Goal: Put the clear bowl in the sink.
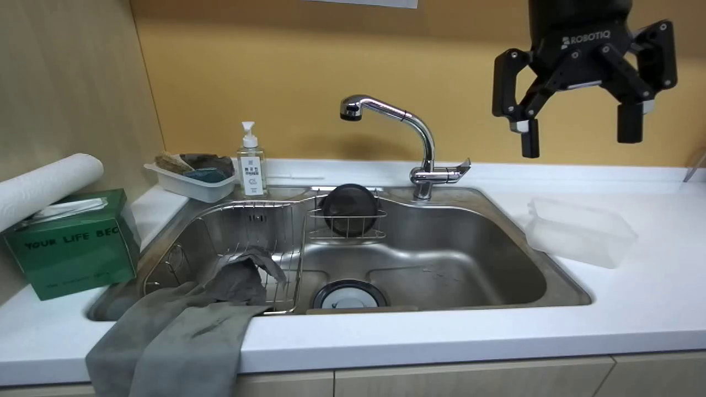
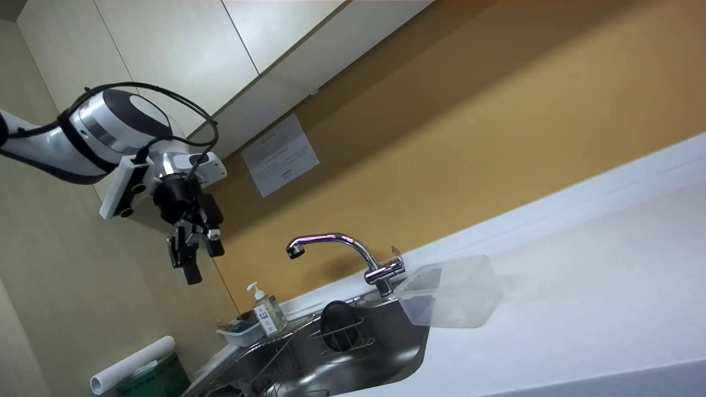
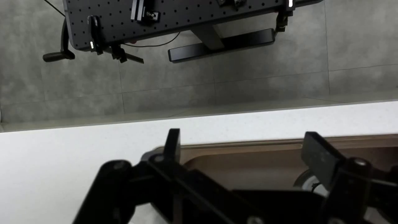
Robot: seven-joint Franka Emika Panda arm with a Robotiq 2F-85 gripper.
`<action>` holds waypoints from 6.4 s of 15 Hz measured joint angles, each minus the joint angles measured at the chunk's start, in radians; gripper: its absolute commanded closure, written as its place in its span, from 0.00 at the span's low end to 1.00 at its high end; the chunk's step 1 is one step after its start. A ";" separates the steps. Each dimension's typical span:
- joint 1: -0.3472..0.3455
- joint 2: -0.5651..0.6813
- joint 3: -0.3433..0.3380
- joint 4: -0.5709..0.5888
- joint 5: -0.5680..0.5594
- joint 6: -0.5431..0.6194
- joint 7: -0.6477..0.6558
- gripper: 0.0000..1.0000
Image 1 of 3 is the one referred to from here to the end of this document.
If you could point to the black round drain cover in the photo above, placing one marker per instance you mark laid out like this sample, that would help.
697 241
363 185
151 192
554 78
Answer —
351 210

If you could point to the light gray hanging cloth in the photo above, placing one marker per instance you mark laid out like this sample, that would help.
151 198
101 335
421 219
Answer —
185 345

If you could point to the tan brush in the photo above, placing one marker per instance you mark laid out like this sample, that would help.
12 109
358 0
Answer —
174 163

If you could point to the sink drain strainer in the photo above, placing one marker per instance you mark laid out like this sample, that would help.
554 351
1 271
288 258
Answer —
350 297

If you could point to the white plastic tray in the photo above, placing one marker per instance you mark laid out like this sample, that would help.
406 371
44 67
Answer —
199 191

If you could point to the beige cabinet door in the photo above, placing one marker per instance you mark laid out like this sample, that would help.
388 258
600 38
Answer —
470 378
662 376
288 385

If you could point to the green tissue box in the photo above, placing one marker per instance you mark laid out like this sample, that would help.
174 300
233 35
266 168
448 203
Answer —
73 251

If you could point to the clear plastic bowl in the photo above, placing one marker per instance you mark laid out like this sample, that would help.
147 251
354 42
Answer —
581 232

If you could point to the stainless steel sink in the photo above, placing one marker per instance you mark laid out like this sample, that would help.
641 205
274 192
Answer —
443 243

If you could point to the dark scrub sponge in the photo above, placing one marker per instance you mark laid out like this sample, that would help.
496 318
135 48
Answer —
210 168

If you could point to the white soap pump bottle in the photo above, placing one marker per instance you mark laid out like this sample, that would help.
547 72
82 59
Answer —
252 168

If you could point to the chrome faucet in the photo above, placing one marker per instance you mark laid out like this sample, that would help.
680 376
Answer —
421 133

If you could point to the white paper towel roll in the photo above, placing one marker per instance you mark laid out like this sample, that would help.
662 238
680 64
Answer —
45 188

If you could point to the dark gray crumpled cloth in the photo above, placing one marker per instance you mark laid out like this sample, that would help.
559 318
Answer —
240 279

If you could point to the white paper on wall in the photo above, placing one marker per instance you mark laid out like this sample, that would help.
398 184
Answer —
368 2

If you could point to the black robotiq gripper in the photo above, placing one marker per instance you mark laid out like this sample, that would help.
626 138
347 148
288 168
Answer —
581 35

